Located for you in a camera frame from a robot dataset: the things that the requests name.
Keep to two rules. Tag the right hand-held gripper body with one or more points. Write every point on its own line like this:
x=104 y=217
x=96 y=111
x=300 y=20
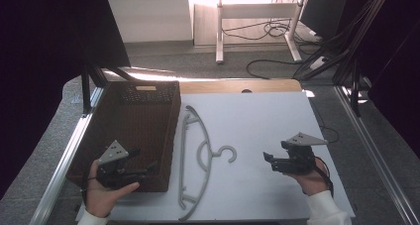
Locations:
x=298 y=157

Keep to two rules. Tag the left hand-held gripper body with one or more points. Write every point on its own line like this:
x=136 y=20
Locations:
x=111 y=172

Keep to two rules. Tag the person's right hand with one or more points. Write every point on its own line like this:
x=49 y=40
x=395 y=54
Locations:
x=312 y=182

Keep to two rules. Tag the person's left hand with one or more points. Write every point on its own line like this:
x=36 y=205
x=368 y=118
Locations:
x=100 y=198

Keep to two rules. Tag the brown woven basket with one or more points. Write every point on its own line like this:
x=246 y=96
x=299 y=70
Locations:
x=132 y=132

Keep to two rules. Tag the white sheet table cover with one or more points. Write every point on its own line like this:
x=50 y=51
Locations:
x=264 y=119

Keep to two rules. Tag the grey plastic clothes hanger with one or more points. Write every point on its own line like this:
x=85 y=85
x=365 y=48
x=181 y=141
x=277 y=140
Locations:
x=207 y=145

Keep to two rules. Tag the black metal stand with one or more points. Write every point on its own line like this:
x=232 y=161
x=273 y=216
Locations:
x=90 y=83
x=355 y=86

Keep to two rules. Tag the white power strip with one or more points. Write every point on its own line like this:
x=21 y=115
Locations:
x=317 y=63

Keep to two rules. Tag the black tripod stand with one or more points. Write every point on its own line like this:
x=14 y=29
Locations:
x=343 y=36

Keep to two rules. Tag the white panel board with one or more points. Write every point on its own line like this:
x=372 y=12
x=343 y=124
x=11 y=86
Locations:
x=150 y=17

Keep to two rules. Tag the aluminium rail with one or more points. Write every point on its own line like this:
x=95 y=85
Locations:
x=373 y=152
x=66 y=159

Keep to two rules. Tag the white metal desk frame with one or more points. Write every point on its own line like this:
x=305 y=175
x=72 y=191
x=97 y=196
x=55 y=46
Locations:
x=256 y=10

